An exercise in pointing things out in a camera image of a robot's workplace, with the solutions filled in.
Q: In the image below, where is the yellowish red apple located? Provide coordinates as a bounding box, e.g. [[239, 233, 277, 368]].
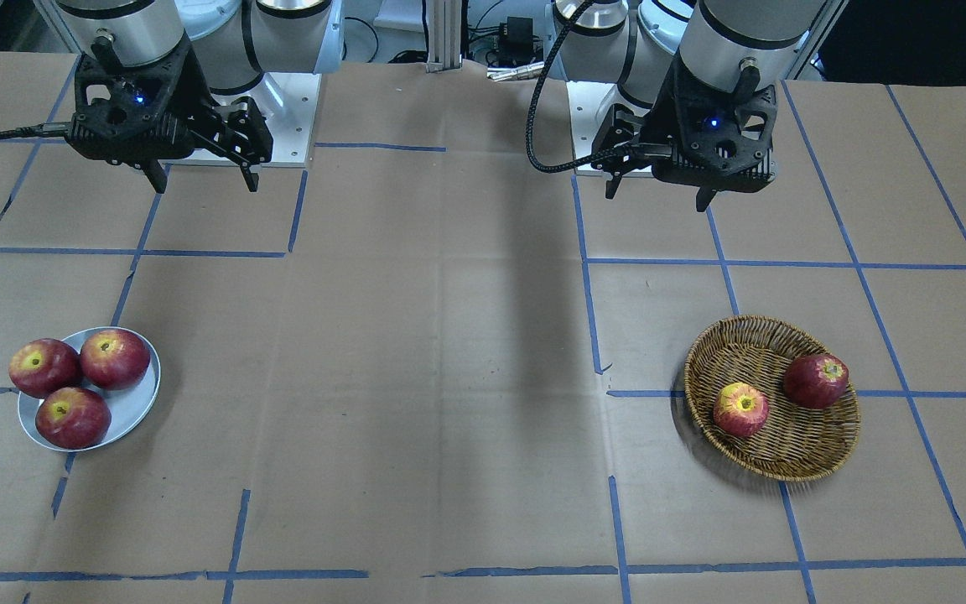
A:
[[713, 382, 771, 437]]

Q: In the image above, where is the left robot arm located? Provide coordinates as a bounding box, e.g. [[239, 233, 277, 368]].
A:
[[530, 1, 834, 211]]

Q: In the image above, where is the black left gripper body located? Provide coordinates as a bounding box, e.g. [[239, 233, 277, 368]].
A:
[[602, 57, 777, 187]]

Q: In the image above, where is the woven wicker basket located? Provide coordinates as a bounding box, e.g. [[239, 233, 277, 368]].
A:
[[683, 315, 862, 482]]

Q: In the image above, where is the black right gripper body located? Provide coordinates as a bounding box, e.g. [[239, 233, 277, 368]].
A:
[[64, 35, 273, 165]]

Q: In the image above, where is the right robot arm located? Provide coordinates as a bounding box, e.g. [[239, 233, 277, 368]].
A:
[[56, 1, 344, 194]]

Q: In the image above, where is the aluminium frame post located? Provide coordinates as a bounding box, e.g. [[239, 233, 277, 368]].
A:
[[422, 0, 469, 73]]

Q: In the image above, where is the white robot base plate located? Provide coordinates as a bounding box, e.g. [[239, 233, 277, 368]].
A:
[[566, 81, 649, 158], [166, 73, 322, 168]]

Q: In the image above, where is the dark red basket apple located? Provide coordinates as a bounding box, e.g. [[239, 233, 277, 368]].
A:
[[782, 353, 849, 409]]

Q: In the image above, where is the red plate apple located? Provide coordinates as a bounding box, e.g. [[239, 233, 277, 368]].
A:
[[80, 328, 151, 390], [35, 387, 112, 450], [8, 339, 84, 400]]

